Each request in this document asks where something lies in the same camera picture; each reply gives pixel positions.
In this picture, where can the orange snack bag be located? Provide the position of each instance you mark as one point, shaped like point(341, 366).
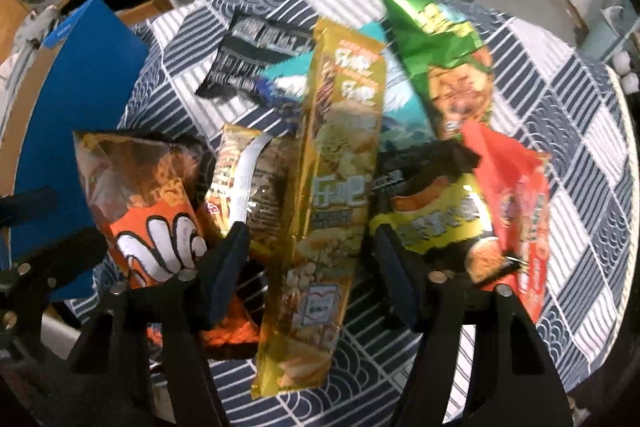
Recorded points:
point(150, 217)

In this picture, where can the small white jar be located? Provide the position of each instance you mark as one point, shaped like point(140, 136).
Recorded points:
point(631, 82)
point(621, 63)

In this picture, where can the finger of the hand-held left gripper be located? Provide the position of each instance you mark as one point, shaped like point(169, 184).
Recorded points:
point(27, 207)
point(75, 252)

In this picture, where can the blue-edged cardboard box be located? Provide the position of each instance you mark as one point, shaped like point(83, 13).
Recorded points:
point(75, 107)

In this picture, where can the brown gold snack packet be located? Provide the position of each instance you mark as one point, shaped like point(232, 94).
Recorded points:
point(255, 187)

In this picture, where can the yellow and black snack packet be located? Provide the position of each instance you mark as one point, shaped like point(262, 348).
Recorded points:
point(440, 217)

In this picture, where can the black snack packet white print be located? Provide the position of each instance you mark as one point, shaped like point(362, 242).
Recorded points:
point(250, 52)

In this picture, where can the teal snack packet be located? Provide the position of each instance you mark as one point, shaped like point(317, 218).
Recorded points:
point(400, 107)

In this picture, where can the long yellow snack packet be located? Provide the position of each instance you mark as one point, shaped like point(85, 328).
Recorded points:
point(330, 157)

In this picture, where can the red snack packet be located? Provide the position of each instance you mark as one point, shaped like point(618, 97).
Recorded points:
point(515, 207)

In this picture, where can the navy and white patterned tablecloth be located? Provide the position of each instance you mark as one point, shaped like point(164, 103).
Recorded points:
point(575, 132)

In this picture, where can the green snack packet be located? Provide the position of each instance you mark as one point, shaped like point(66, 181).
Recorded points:
point(440, 57)

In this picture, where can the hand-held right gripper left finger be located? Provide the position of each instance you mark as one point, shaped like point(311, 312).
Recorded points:
point(225, 272)

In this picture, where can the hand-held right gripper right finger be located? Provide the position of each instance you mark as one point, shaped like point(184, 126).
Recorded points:
point(397, 277)

